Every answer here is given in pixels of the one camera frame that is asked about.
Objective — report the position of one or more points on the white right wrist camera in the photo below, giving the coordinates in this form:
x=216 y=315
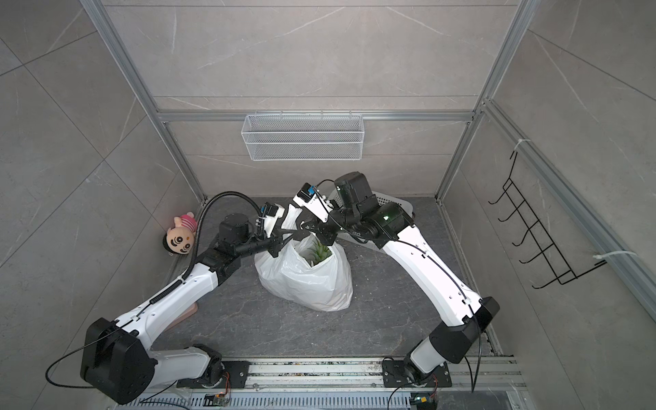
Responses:
x=308 y=198

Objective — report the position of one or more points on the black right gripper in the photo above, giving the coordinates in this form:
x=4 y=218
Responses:
x=313 y=223

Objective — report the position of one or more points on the pink block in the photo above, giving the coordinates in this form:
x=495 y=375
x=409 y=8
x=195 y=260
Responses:
x=184 y=316

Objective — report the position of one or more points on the pink plush doll toy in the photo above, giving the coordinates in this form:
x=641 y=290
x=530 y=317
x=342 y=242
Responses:
x=180 y=239

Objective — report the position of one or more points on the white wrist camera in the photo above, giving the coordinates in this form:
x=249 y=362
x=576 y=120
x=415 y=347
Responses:
x=271 y=213
x=308 y=198

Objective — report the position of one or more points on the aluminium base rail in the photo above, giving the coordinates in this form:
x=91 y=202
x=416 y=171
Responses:
x=351 y=383

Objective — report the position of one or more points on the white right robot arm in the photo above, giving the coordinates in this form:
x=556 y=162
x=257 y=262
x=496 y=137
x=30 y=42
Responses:
x=464 y=315

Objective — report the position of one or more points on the white wire wall shelf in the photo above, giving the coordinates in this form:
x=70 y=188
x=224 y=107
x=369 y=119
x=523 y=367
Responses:
x=303 y=137

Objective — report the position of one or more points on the white plastic bag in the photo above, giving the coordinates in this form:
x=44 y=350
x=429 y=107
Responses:
x=326 y=287

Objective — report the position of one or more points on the black wire hook rack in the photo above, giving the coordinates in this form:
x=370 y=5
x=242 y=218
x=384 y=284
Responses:
x=537 y=233

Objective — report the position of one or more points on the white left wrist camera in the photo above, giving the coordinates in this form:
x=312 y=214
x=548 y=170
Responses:
x=271 y=213

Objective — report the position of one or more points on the yellow pineapple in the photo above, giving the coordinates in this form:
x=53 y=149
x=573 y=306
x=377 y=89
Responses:
x=317 y=253

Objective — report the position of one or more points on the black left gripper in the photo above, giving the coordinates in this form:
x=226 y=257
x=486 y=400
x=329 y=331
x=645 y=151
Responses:
x=277 y=239

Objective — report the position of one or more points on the white plastic perforated basket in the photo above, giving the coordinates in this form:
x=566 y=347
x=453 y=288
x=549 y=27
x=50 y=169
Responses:
x=394 y=197

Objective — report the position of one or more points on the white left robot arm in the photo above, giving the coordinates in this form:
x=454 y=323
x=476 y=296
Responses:
x=118 y=359

